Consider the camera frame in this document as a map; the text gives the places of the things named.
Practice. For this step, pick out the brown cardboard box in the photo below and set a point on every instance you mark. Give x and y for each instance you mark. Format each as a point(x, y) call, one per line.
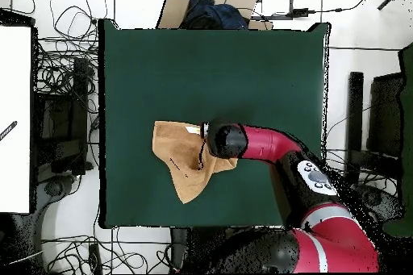
point(174, 10)

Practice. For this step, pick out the dark blue garment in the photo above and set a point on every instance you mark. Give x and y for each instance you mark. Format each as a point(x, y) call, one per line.
point(219, 15)

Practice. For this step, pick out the dark green table cloth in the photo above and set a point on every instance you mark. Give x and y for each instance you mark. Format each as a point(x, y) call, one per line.
point(193, 71)

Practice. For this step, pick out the black power strip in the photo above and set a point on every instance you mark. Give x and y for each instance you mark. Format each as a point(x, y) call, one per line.
point(95, 259)

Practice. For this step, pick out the black power adapter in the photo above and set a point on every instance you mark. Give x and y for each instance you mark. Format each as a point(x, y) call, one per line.
point(298, 12)

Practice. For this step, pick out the black frame stand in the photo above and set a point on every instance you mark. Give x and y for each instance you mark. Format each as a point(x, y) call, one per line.
point(79, 110)

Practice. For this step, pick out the black striped stick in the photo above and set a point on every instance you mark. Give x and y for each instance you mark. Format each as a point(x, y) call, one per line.
point(8, 130)

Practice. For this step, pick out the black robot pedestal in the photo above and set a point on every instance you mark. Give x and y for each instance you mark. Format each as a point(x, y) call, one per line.
point(180, 249)

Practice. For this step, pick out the orange terry towel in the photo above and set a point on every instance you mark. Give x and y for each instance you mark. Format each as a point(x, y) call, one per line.
point(180, 152)

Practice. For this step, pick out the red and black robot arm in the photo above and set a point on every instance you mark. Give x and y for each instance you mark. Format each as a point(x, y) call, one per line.
point(271, 144)

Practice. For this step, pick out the grey caster base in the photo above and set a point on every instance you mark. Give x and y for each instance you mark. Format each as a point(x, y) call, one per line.
point(380, 200)

